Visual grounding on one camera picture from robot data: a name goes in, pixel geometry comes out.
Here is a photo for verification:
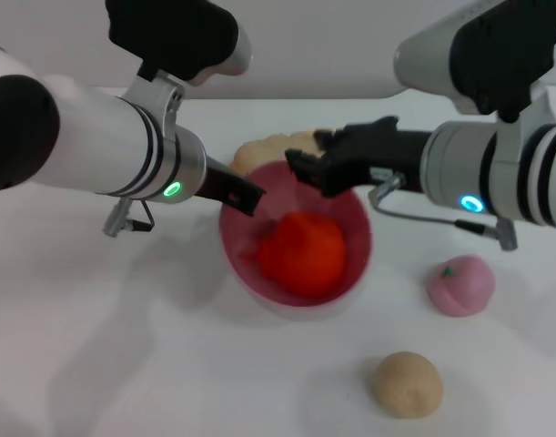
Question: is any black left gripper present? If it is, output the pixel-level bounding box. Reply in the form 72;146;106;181
196;154;266;216

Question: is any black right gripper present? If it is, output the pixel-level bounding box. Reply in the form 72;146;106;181
284;116;436;198

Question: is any pink plastic bowl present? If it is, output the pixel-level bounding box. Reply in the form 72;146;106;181
217;160;375;311

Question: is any orange toy fruit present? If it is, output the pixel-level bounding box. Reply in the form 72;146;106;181
238;210;348;300

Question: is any long beige bread loaf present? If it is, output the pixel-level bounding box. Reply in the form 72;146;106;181
229;128;339;177

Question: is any pink toy peach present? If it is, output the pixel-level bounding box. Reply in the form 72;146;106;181
426;254;495;318

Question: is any round beige bun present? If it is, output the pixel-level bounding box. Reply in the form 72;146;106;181
372;351;443;420

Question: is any left arm cable with plug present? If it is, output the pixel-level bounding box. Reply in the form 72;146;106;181
103;197;157;238

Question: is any arm cable with plug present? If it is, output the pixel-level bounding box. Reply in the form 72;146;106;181
103;197;157;238
371;174;520;251

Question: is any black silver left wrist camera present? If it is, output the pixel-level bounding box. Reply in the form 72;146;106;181
105;0;254;88

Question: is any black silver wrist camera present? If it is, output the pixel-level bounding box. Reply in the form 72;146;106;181
391;0;556;123
105;0;254;88

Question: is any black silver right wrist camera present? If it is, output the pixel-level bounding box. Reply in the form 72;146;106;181
391;0;556;123

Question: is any right arm cable with plug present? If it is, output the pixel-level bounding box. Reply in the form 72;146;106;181
371;174;520;251

